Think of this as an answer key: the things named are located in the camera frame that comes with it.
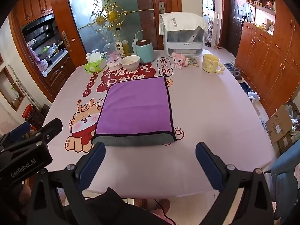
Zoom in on clear glass dome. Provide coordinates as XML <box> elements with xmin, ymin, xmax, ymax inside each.
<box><xmin>103</xmin><ymin>43</ymin><xmax>119</xmax><ymax>62</ymax></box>

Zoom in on purple towel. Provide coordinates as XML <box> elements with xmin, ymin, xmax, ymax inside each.
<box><xmin>92</xmin><ymin>75</ymin><xmax>177</xmax><ymax>147</ymax></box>

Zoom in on white bowl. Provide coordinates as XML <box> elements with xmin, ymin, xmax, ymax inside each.
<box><xmin>120</xmin><ymin>55</ymin><xmax>140</xmax><ymax>70</ymax></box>

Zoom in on dark entrance door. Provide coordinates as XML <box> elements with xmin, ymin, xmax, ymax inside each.
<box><xmin>228</xmin><ymin>0</ymin><xmax>247</xmax><ymax>52</ymax></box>

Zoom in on black range hood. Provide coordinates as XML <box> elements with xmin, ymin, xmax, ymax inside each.
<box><xmin>21</xmin><ymin>14</ymin><xmax>59</xmax><ymax>44</ymax></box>

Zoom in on dark blue slippers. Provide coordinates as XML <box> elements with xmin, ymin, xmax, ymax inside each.
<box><xmin>239</xmin><ymin>82</ymin><xmax>253</xmax><ymax>93</ymax></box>

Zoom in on person's left hand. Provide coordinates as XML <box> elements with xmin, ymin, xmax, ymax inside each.
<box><xmin>17</xmin><ymin>184</ymin><xmax>32</xmax><ymax>208</ymax></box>

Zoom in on pink plush toy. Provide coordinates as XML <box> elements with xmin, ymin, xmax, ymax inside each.
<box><xmin>171</xmin><ymin>52</ymin><xmax>189</xmax><ymax>70</ymax></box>

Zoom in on small cardboard box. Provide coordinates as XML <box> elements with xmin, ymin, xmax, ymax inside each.
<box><xmin>277</xmin><ymin>133</ymin><xmax>300</xmax><ymax>155</ymax></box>

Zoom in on blue chair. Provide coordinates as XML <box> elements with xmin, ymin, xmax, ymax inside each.
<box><xmin>264</xmin><ymin>138</ymin><xmax>300</xmax><ymax>221</ymax></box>

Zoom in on shoe rack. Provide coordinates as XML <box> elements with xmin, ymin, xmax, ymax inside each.
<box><xmin>205</xmin><ymin>11</ymin><xmax>220</xmax><ymax>48</ymax></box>

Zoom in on pink and white ornament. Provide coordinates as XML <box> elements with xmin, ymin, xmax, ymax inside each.
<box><xmin>107</xmin><ymin>52</ymin><xmax>122</xmax><ymax>71</ymax></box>

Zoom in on teal jar with brown lid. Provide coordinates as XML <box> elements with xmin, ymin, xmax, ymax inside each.
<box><xmin>135</xmin><ymin>39</ymin><xmax>155</xmax><ymax>63</ymax></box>

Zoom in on pink printed tablecloth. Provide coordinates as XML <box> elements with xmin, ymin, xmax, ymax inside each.
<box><xmin>41</xmin><ymin>49</ymin><xmax>282</xmax><ymax>200</ymax></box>

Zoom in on white squeeze bottle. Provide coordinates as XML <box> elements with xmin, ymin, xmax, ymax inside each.
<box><xmin>131</xmin><ymin>30</ymin><xmax>144</xmax><ymax>54</ymax></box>

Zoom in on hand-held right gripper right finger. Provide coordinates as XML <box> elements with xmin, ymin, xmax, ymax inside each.
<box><xmin>195</xmin><ymin>142</ymin><xmax>275</xmax><ymax>225</ymax></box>

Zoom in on person's dark clothing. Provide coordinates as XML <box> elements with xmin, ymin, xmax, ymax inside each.
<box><xmin>62</xmin><ymin>187</ymin><xmax>181</xmax><ymax>225</ymax></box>

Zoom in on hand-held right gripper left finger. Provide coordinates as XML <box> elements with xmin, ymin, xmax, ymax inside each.
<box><xmin>28</xmin><ymin>142</ymin><xmax>106</xmax><ymax>225</ymax></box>

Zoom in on yellow mug with beaded handle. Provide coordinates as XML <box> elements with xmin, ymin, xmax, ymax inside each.
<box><xmin>202</xmin><ymin>53</ymin><xmax>225</xmax><ymax>74</ymax></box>

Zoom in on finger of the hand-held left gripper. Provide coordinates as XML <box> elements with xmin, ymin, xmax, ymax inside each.
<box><xmin>33</xmin><ymin>118</ymin><xmax>63</xmax><ymax>144</ymax></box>
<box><xmin>0</xmin><ymin>121</ymin><xmax>31</xmax><ymax>146</ymax></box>

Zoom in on white cloth cover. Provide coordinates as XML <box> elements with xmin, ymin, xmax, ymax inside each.
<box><xmin>159</xmin><ymin>12</ymin><xmax>208</xmax><ymax>36</ymax></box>

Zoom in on frosted glass sliding door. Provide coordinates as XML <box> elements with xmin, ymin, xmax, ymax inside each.
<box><xmin>64</xmin><ymin>0</ymin><xmax>165</xmax><ymax>64</ymax></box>

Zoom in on white blue slippers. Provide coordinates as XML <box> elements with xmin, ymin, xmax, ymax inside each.
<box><xmin>248</xmin><ymin>91</ymin><xmax>261</xmax><ymax>103</ymax></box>

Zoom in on small glass jars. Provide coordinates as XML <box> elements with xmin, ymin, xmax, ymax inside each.
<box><xmin>85</xmin><ymin>49</ymin><xmax>99</xmax><ymax>61</ymax></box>

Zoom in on gold door ornament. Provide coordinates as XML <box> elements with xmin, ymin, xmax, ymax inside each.
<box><xmin>88</xmin><ymin>0</ymin><xmax>155</xmax><ymax>32</ymax></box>

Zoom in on white countertop appliance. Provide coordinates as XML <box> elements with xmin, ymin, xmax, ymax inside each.
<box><xmin>162</xmin><ymin>23</ymin><xmax>204</xmax><ymax>58</ymax></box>

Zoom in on wooden wall cabinet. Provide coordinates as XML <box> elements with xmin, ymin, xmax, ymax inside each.
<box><xmin>234</xmin><ymin>0</ymin><xmax>300</xmax><ymax>118</ymax></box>

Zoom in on wooden kitchen cabinets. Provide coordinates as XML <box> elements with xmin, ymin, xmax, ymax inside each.
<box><xmin>14</xmin><ymin>0</ymin><xmax>53</xmax><ymax>27</ymax></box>

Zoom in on large cardboard box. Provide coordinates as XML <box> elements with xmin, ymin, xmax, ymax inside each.
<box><xmin>266</xmin><ymin>103</ymin><xmax>296</xmax><ymax>144</ymax></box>

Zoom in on labelled glass bottle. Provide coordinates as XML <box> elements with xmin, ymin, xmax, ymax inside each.
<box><xmin>114</xmin><ymin>28</ymin><xmax>126</xmax><ymax>58</ymax></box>

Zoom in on person's pink slippers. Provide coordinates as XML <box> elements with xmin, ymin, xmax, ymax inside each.
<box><xmin>134</xmin><ymin>198</ymin><xmax>171</xmax><ymax>219</ymax></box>

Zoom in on red basket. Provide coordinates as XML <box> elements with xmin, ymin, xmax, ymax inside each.
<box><xmin>22</xmin><ymin>104</ymin><xmax>33</xmax><ymax>120</ymax></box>

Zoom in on green tissue box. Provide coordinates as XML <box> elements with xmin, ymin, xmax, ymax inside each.
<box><xmin>84</xmin><ymin>53</ymin><xmax>107</xmax><ymax>74</ymax></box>

